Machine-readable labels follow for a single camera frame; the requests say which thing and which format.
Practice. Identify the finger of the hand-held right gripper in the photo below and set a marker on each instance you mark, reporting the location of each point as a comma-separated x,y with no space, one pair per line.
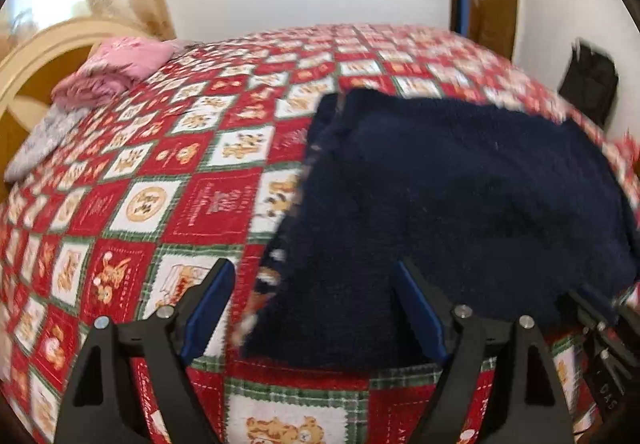
592,311

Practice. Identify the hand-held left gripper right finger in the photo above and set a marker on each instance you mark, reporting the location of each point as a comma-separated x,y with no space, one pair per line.
420,314

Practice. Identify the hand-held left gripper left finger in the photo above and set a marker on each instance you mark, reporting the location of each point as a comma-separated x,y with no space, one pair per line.
210,314

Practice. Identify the navy patterned knit sweater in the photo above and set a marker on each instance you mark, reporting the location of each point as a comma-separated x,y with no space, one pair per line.
450,199

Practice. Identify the red checked printed bedspread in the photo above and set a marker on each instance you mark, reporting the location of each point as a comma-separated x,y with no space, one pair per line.
175,164

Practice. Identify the black suitcase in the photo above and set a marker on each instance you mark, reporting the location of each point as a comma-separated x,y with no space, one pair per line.
587,84

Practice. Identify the grey floral pillow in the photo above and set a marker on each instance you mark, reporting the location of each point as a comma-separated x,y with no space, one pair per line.
45,139

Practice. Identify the pink folded blanket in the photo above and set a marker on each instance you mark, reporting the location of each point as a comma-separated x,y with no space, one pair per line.
120,64

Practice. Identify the grey striped pillow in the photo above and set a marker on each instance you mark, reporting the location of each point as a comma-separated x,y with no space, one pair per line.
186,47

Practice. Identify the cream wooden headboard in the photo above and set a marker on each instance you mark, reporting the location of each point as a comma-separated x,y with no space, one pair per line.
30,59

